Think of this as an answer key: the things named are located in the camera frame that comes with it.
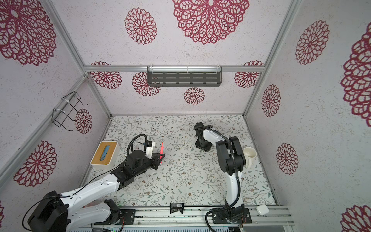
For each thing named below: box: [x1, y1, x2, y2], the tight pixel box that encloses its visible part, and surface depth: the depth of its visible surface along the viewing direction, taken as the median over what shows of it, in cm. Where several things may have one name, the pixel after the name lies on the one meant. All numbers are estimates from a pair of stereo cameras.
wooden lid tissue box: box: [90, 140, 121, 170], surface depth 94 cm
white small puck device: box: [256, 203, 270, 216], surface depth 77 cm
